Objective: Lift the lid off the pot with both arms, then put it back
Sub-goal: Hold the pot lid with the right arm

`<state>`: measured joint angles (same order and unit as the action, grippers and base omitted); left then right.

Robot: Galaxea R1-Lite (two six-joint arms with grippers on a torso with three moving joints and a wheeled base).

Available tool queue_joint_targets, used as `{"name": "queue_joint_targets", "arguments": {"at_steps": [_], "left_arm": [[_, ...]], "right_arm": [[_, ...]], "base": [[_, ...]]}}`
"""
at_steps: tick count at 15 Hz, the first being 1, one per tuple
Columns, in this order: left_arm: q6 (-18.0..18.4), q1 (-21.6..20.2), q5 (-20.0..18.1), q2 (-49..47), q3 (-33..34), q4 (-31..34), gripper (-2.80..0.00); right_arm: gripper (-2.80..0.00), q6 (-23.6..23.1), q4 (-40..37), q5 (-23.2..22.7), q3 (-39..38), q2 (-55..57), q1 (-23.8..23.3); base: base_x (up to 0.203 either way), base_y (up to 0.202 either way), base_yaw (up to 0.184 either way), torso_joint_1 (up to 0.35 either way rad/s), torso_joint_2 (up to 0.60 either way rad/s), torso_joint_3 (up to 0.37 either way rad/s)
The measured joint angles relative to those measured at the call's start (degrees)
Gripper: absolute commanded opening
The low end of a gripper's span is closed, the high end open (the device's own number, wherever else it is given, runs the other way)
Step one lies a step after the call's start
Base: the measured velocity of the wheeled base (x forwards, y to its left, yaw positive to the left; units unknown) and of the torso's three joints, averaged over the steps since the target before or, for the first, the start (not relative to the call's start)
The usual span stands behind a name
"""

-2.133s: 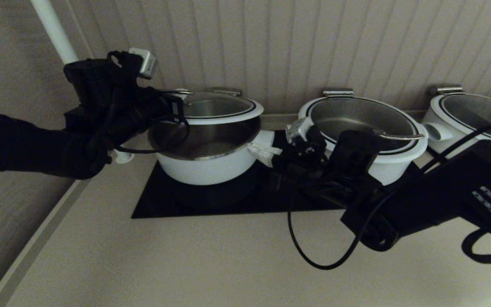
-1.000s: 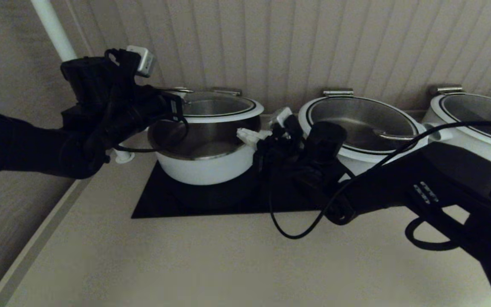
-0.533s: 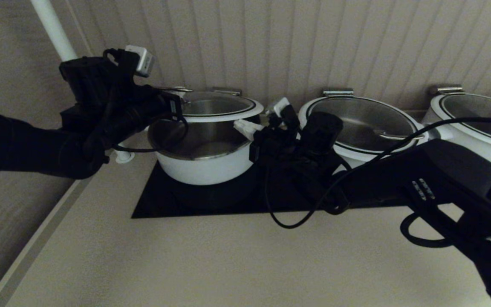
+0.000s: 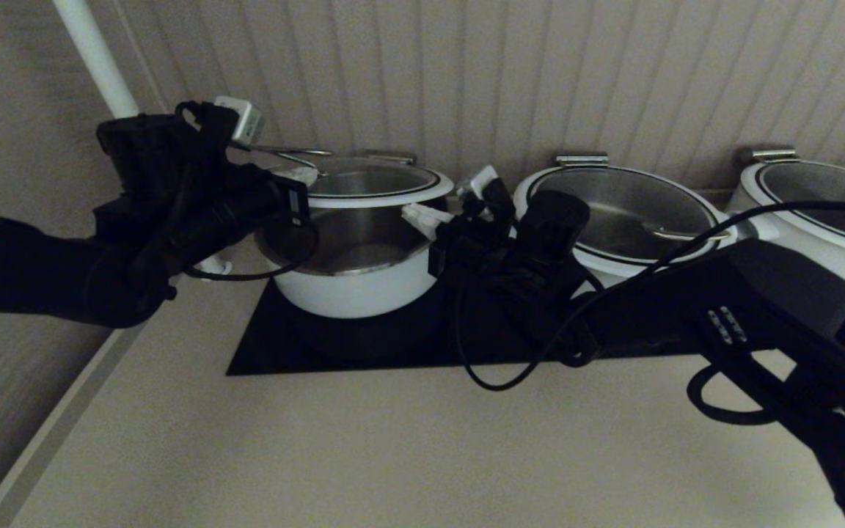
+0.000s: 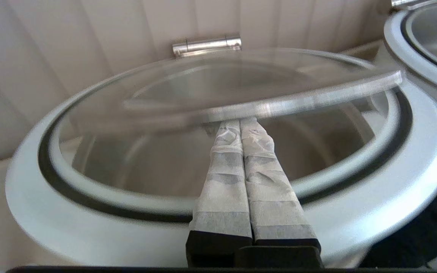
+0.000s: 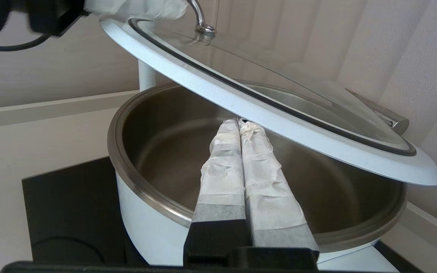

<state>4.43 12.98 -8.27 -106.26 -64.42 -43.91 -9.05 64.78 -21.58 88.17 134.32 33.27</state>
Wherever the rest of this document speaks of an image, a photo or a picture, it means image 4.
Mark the glass lid with white rim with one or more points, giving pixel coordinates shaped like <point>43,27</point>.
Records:
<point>393,199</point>
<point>635,205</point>
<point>833,183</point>

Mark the wide black glass cooktop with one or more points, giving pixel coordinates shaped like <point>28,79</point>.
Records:
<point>364,345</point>

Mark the white round pole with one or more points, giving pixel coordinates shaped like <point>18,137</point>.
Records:
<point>96,59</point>

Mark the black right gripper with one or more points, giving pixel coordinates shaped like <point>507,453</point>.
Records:
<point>474,249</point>

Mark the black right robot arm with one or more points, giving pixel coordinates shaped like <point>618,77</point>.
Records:
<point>760,308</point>

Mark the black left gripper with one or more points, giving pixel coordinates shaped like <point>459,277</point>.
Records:
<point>246,209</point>

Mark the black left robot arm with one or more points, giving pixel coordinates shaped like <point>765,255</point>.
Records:
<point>26,271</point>

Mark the stainless steel inner pan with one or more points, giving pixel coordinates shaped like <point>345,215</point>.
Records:
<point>356,246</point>

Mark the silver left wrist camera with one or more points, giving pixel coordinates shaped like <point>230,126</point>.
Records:
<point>241,121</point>

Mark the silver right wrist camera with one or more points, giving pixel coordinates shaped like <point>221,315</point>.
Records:
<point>480,182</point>

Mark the chrome lid hinge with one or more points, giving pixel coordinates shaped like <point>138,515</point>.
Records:
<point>392,156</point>
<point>771,155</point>
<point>581,159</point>

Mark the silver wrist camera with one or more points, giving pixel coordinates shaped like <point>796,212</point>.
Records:
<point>241,121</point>
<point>480,182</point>

